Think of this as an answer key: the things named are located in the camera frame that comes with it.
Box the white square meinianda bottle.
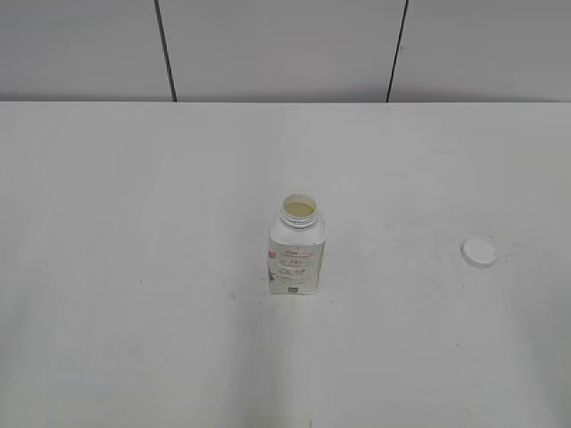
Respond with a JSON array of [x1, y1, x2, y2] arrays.
[[267, 193, 326, 295]]

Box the white round bottle cap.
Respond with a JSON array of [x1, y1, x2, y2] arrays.
[[460, 238, 497, 268]]

